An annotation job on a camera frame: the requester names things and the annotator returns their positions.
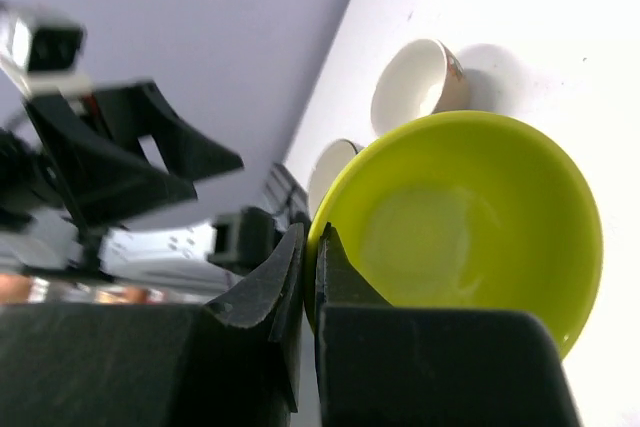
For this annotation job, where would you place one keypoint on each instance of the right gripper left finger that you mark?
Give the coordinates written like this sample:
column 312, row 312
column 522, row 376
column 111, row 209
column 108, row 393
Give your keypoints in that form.
column 231, row 362

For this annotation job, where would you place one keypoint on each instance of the lime green bowl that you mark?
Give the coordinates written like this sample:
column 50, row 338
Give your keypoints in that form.
column 468, row 209

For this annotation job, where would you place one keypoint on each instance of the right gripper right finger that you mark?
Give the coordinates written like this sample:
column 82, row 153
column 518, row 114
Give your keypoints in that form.
column 378, row 365

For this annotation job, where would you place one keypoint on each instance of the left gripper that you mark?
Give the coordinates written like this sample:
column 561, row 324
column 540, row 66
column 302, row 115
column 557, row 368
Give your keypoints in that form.
column 50, row 243

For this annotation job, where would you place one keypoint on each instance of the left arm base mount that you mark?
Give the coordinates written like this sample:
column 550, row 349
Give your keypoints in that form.
column 243, row 240

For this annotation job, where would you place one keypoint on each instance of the grey-rimmed white bowl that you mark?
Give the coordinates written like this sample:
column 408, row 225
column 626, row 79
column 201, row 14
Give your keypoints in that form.
column 328, row 166

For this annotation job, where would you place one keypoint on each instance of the aluminium mounting rail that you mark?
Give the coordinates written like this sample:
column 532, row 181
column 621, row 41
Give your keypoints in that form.
column 170, row 259

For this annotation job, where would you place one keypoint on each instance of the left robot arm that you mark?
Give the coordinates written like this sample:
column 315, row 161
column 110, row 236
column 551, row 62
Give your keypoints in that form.
column 108, row 155

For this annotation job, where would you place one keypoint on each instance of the white ceramic bowl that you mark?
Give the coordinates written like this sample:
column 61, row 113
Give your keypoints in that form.
column 423, row 78

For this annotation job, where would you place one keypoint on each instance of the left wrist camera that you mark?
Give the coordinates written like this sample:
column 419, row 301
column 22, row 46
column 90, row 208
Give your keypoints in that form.
column 40, row 47

